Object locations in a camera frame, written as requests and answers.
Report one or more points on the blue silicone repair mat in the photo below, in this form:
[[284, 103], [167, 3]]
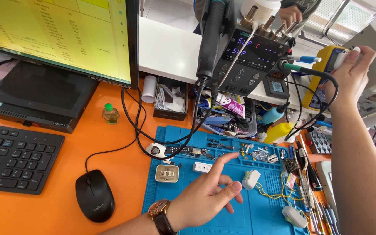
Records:
[[259, 209]]

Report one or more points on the row of tweezers and screwdrivers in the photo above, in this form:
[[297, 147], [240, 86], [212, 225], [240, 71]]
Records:
[[308, 182]]

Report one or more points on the black soldering iron stand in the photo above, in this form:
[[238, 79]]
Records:
[[276, 86]]

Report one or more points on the metal hot air nozzle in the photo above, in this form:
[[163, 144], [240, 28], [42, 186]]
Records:
[[249, 16], [266, 26], [277, 31], [289, 30]]

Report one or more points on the person's right hand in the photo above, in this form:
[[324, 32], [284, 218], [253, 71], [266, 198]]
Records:
[[351, 85]]

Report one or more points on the white paper roll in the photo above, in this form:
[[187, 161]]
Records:
[[149, 88]]

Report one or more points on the blue and white pen tool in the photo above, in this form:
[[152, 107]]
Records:
[[305, 59]]

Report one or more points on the pile of small electronic parts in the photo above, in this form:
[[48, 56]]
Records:
[[237, 151]]

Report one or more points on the black soldering rework station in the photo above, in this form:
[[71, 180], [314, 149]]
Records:
[[253, 62]]

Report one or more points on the beige three-slot case shell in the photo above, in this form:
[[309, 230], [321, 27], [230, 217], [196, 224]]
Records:
[[167, 173]]

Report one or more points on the small white plastic housing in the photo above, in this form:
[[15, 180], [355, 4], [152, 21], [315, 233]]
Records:
[[202, 167]]

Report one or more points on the clear tray of tools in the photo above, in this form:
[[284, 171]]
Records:
[[230, 120]]

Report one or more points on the green-collared soldering iron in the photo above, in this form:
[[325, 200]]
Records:
[[312, 71]]

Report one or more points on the blue dispenser bottle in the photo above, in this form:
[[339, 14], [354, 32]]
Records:
[[273, 115]]

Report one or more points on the small green-capped oil bottle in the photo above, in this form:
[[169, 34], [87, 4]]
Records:
[[111, 114]]

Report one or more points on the black mini desktop computer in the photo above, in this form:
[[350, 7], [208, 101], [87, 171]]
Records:
[[41, 91]]

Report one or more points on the white charging case green inside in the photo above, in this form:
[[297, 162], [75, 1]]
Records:
[[251, 179]]

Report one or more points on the white charging case shell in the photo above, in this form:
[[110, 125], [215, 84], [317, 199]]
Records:
[[295, 217]]

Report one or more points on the black computer monitor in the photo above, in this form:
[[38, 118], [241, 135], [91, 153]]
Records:
[[54, 32]]

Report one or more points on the black keyboard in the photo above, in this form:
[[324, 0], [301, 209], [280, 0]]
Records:
[[15, 156]]

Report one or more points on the black computer mouse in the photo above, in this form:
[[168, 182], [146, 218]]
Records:
[[95, 195]]

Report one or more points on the yellow multimeter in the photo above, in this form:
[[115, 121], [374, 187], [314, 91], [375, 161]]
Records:
[[325, 62]]

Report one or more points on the grey dotted screw tray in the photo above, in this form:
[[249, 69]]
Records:
[[320, 142]]

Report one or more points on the yellow dispenser bottle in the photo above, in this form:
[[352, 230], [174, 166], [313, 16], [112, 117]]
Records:
[[277, 131]]

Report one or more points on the black box of wipes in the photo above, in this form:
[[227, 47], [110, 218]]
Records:
[[170, 104]]

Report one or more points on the white earbud on mat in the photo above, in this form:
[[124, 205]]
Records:
[[249, 148]]

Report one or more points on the metal mesh chair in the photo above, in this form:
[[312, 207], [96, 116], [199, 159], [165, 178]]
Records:
[[341, 18]]

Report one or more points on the person's left hand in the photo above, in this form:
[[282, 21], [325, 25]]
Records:
[[197, 199]]

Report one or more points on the white earbud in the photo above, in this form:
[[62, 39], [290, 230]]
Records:
[[249, 148], [340, 59]]

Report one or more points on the white flat device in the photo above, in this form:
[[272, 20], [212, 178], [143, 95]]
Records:
[[325, 182]]

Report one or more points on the brown leather wristwatch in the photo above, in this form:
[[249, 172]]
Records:
[[160, 212]]

